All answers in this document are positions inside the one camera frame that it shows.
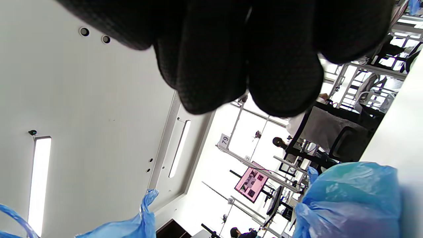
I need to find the black mesh office chair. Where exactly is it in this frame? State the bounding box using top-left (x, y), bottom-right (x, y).
top-left (285, 105), bottom-right (386, 170)

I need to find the person's right hand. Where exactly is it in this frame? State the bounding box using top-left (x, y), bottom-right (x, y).
top-left (56, 0), bottom-right (395, 118)

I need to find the monitor with pink screen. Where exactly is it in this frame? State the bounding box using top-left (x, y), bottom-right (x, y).
top-left (234, 162), bottom-right (270, 203)

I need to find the long ceiling light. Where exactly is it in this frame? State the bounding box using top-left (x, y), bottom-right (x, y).
top-left (28, 136), bottom-right (52, 237)
top-left (169, 120), bottom-right (191, 179)

